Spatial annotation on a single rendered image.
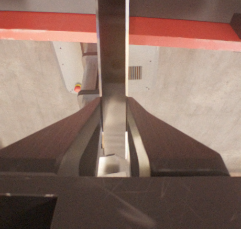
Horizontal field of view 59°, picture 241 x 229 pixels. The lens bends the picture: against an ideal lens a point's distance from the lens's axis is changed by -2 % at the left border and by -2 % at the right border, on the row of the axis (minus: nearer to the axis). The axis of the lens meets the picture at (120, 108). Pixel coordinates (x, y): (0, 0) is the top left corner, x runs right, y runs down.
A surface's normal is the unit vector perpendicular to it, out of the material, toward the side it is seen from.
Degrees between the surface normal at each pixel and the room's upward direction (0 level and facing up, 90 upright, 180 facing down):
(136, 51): 0
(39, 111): 0
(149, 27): 90
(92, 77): 90
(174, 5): 0
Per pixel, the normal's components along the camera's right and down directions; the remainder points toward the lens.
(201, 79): 0.00, 0.74
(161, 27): 0.06, -0.67
